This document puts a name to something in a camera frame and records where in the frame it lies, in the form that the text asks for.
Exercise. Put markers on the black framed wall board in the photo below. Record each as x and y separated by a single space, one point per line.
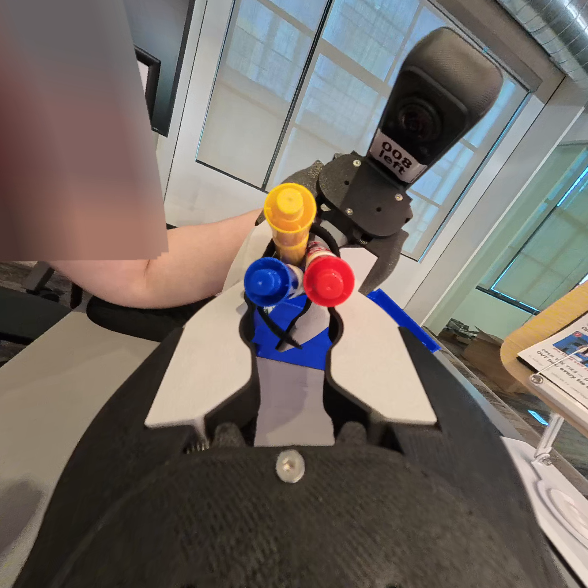
154 82

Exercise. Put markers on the large glass window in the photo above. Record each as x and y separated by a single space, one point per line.
257 92

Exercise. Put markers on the yellow marker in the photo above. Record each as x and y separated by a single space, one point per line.
289 206

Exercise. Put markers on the acrylic sign holder with paper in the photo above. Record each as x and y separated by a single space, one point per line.
565 363

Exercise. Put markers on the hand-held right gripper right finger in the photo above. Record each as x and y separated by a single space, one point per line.
386 367

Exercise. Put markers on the blue plastic bin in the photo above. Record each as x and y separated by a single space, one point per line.
303 356

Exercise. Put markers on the white moulded tray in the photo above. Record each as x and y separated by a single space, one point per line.
551 505

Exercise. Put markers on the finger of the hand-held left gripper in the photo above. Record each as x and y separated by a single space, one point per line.
360 271
248 255

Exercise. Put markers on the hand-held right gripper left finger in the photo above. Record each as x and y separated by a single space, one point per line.
202 367

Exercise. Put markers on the round wooden table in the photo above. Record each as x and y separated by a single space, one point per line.
523 335

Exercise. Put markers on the blue marker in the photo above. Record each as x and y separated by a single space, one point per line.
264 280

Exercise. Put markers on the red marker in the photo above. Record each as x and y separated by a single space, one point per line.
328 282

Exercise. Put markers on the cardboard box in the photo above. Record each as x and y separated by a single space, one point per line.
482 347

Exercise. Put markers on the green tinted glass partition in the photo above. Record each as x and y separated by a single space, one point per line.
542 257

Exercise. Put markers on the person's left forearm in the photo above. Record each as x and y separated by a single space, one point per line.
160 275

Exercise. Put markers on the silver ventilation duct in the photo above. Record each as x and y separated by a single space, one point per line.
551 27

